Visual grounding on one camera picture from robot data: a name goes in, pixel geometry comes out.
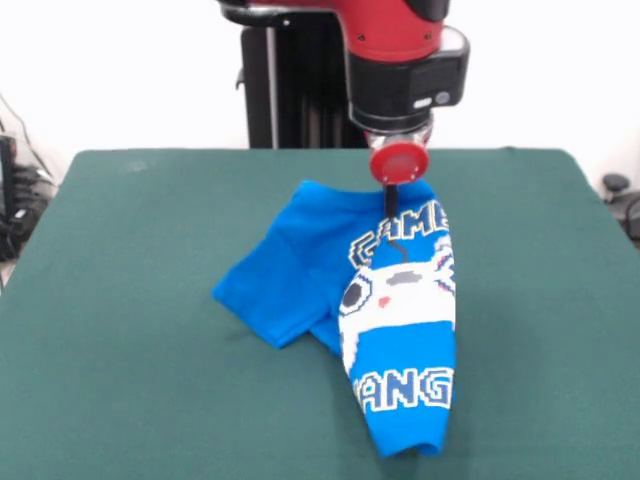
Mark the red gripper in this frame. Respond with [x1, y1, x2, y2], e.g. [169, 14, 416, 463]
[362, 127, 432, 217]

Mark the blue printed t-shirt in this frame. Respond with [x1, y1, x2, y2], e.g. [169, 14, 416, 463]
[210, 178, 458, 461]

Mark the black office chair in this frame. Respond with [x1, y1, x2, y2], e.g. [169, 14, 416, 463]
[601, 172, 640, 251]

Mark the dark green tablecloth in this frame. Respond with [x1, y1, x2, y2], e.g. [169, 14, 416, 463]
[0, 146, 640, 480]

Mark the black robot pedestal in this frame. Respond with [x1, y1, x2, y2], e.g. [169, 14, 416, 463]
[219, 0, 371, 150]

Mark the black equipment with cables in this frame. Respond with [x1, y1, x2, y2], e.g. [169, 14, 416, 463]
[0, 89, 59, 264]

